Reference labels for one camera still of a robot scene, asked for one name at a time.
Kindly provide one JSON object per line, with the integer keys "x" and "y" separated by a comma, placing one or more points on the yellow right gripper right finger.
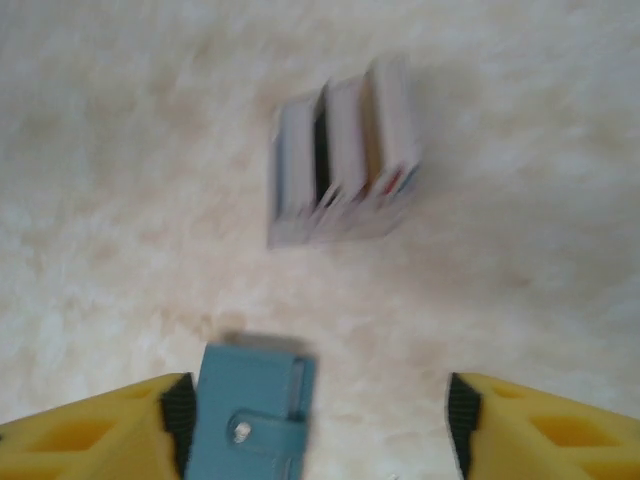
{"x": 550, "y": 440}

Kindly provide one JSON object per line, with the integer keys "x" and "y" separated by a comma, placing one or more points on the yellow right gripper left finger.
{"x": 75, "y": 440}

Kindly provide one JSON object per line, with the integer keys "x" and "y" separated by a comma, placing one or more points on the blue leather card holder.
{"x": 245, "y": 390}

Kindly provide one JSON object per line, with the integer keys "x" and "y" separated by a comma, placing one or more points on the clear acrylic card box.
{"x": 345, "y": 225}

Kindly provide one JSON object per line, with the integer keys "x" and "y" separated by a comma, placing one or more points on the card stack with blue face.
{"x": 300, "y": 160}

